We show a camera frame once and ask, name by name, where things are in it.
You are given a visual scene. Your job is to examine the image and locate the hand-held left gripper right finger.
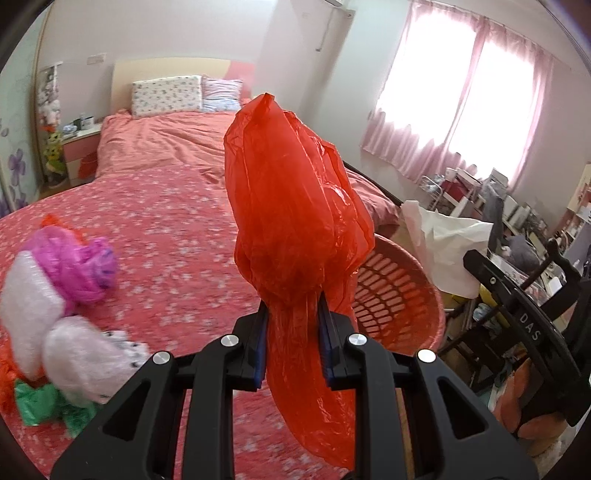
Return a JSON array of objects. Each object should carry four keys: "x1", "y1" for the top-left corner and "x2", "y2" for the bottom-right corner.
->
[{"x1": 318, "y1": 295, "x2": 539, "y2": 480}]

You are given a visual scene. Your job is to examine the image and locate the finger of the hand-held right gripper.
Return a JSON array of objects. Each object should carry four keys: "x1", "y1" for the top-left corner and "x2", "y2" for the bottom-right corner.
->
[
  {"x1": 463, "y1": 249, "x2": 513, "y2": 301},
  {"x1": 547, "y1": 239, "x2": 583, "y2": 296}
]

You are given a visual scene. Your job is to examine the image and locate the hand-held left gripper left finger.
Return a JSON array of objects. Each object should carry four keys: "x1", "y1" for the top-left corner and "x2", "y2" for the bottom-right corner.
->
[{"x1": 50, "y1": 308, "x2": 269, "y2": 480}]

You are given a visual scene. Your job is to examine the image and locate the white plastic bag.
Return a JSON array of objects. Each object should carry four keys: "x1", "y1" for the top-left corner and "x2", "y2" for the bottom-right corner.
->
[{"x1": 401, "y1": 199, "x2": 496, "y2": 298}]

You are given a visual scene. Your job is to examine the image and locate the orange plastic laundry basket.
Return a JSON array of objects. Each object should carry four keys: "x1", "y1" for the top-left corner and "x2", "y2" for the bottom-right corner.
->
[{"x1": 351, "y1": 233, "x2": 448, "y2": 356}]

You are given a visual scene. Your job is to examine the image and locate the black white printed wrapper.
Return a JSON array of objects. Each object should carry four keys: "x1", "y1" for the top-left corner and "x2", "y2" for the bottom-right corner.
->
[{"x1": 102, "y1": 330, "x2": 151, "y2": 367}]

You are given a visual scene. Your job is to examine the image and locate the red plastic bag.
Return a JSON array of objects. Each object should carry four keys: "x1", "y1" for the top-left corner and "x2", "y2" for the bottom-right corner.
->
[{"x1": 223, "y1": 92, "x2": 376, "y2": 469}]

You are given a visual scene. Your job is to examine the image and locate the pink plastic bag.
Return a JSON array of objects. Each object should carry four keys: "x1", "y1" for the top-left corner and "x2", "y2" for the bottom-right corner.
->
[{"x1": 25, "y1": 226, "x2": 118, "y2": 305}]

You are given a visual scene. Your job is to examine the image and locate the green plastic bag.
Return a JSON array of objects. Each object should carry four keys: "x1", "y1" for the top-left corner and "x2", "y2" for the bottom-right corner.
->
[{"x1": 13, "y1": 378, "x2": 100, "y2": 437}]

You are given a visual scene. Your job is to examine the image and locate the orange plastic bag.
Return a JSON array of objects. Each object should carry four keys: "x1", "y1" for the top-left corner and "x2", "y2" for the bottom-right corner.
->
[
  {"x1": 0, "y1": 344, "x2": 21, "y2": 416},
  {"x1": 41, "y1": 215, "x2": 84, "y2": 241}
]

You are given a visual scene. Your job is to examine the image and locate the grey office chair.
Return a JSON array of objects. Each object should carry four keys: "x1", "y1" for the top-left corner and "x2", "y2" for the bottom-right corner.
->
[{"x1": 487, "y1": 185, "x2": 541, "y2": 273}]

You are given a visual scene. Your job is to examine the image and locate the orange cushion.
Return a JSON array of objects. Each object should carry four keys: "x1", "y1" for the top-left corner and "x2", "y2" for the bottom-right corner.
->
[{"x1": 492, "y1": 360, "x2": 568, "y2": 439}]

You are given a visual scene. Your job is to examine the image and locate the white bookshelf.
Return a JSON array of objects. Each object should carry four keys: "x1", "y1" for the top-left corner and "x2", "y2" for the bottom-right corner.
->
[{"x1": 566, "y1": 164, "x2": 591, "y2": 241}]

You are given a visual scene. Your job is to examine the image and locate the pink floral blanket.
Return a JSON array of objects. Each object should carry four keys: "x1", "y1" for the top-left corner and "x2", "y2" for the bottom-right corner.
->
[{"x1": 0, "y1": 173, "x2": 402, "y2": 480}]

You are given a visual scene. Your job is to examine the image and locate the pink curtain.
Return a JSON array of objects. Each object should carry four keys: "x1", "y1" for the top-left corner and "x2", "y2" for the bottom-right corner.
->
[
  {"x1": 445, "y1": 28, "x2": 555, "y2": 185},
  {"x1": 360, "y1": 0, "x2": 485, "y2": 167}
]

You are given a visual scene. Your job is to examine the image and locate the salmon duvet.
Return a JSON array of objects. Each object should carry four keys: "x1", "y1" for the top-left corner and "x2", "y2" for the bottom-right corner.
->
[{"x1": 95, "y1": 110, "x2": 402, "y2": 232}]

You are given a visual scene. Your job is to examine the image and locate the striped pillow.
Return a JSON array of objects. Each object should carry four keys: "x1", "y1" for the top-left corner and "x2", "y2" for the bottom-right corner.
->
[{"x1": 202, "y1": 78, "x2": 244, "y2": 113}]

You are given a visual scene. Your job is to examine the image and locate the pink white nightstand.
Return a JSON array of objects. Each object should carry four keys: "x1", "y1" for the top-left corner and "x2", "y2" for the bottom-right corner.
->
[{"x1": 61, "y1": 127, "x2": 103, "y2": 188}]

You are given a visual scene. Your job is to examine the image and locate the floral pillow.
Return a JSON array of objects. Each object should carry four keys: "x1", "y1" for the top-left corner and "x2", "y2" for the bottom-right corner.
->
[{"x1": 131, "y1": 75, "x2": 204, "y2": 117}]

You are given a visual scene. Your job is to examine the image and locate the green plush toy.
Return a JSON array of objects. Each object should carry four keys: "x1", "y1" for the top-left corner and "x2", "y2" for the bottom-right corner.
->
[{"x1": 44, "y1": 131, "x2": 66, "y2": 185}]

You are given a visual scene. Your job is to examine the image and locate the beige pink headboard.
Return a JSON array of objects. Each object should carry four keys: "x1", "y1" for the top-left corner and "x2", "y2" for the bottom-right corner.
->
[{"x1": 112, "y1": 59, "x2": 256, "y2": 116}]

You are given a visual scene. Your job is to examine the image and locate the wardrobe with purple flowers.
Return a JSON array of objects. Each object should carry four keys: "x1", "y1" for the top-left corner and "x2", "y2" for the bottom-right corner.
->
[{"x1": 0, "y1": 9, "x2": 49, "y2": 217}]

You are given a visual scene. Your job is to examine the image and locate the wall hanging with figures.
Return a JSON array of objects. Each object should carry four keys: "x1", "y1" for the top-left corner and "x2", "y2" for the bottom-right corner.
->
[{"x1": 40, "y1": 65, "x2": 63, "y2": 126}]

